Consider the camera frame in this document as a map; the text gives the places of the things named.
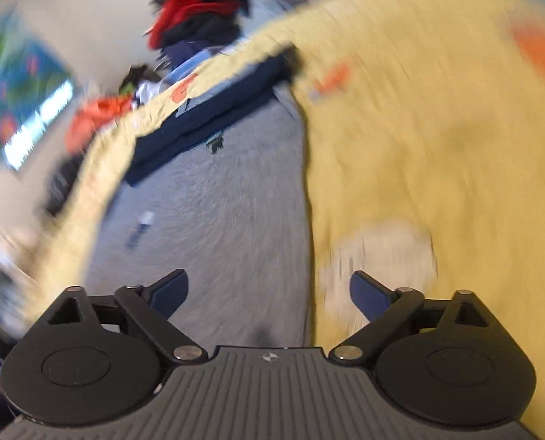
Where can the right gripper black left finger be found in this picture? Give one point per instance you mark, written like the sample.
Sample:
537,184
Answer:
147,311

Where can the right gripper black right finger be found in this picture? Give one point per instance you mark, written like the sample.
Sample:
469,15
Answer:
388,312

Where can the grey knit sweater navy sleeves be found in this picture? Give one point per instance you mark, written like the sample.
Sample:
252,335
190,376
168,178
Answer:
231,212

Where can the pile of dark red clothes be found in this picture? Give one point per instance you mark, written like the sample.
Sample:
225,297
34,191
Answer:
182,25

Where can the orange plastic bag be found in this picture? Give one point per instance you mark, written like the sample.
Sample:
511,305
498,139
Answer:
92,116

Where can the yellow floral bed quilt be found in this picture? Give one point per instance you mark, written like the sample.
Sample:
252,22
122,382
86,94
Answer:
428,112

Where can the light blue folded towel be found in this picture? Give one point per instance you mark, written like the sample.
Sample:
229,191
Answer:
184,69

